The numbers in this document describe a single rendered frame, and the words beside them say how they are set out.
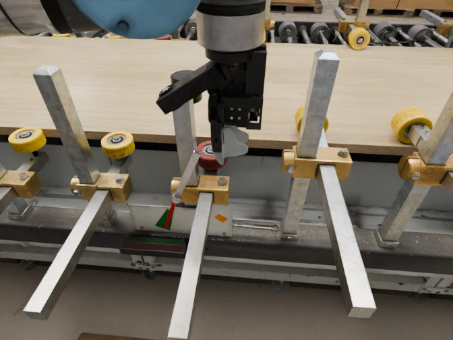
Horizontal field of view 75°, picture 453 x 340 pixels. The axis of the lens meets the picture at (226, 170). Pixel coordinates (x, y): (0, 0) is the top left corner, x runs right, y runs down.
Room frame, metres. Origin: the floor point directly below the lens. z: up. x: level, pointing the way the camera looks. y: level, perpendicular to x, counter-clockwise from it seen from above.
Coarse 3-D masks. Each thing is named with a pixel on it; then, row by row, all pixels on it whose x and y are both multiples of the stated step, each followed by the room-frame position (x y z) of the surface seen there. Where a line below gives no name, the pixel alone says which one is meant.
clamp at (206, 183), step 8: (200, 176) 0.52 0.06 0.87; (208, 176) 0.52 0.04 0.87; (216, 176) 0.52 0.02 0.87; (224, 176) 0.52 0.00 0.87; (176, 184) 0.50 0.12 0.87; (200, 184) 0.50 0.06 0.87; (208, 184) 0.50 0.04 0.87; (216, 184) 0.50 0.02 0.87; (184, 192) 0.49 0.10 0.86; (192, 192) 0.48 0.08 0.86; (208, 192) 0.48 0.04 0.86; (216, 192) 0.48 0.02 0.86; (224, 192) 0.48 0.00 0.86; (184, 200) 0.49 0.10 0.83; (192, 200) 0.48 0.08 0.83; (216, 200) 0.48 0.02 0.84; (224, 200) 0.48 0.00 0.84
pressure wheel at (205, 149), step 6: (204, 144) 0.60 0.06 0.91; (210, 144) 0.61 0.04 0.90; (198, 150) 0.58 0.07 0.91; (204, 150) 0.58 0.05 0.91; (210, 150) 0.58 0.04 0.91; (204, 156) 0.56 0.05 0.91; (210, 156) 0.56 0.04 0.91; (198, 162) 0.56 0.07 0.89; (204, 162) 0.55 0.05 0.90; (210, 162) 0.54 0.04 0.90; (216, 162) 0.55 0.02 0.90; (204, 168) 0.55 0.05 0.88; (210, 168) 0.54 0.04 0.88; (216, 168) 0.55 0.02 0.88
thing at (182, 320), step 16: (208, 208) 0.43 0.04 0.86; (208, 224) 0.40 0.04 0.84; (192, 240) 0.35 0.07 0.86; (192, 256) 0.31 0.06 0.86; (192, 272) 0.28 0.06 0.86; (192, 288) 0.25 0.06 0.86; (176, 304) 0.22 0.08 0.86; (192, 304) 0.22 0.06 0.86; (176, 320) 0.20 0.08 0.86; (192, 320) 0.21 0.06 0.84; (176, 336) 0.17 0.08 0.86
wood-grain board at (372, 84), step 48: (0, 48) 1.36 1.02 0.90; (48, 48) 1.36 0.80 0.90; (96, 48) 1.36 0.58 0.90; (144, 48) 1.36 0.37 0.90; (192, 48) 1.36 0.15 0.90; (288, 48) 1.36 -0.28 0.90; (336, 48) 1.36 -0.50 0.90; (384, 48) 1.36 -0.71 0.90; (432, 48) 1.36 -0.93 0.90; (0, 96) 0.88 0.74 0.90; (96, 96) 0.88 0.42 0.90; (144, 96) 0.88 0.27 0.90; (288, 96) 0.88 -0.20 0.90; (336, 96) 0.88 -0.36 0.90; (384, 96) 0.88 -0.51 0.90; (432, 96) 0.88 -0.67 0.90; (288, 144) 0.63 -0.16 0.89; (336, 144) 0.62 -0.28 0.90; (384, 144) 0.61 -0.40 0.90
